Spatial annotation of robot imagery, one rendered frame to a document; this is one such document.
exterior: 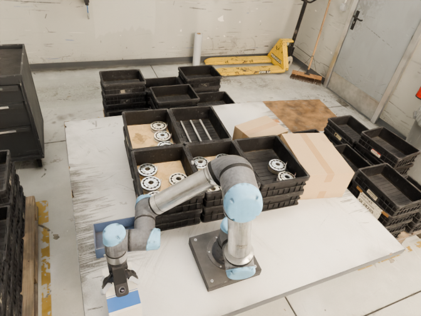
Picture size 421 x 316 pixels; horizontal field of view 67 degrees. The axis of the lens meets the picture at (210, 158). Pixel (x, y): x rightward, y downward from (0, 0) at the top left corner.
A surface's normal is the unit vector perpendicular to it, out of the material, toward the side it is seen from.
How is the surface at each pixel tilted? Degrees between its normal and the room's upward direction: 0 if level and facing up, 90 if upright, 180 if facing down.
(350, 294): 0
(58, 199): 0
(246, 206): 86
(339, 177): 90
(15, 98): 90
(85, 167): 0
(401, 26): 90
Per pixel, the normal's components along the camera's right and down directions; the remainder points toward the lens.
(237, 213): 0.11, 0.58
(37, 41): 0.37, 0.62
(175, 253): 0.11, -0.77
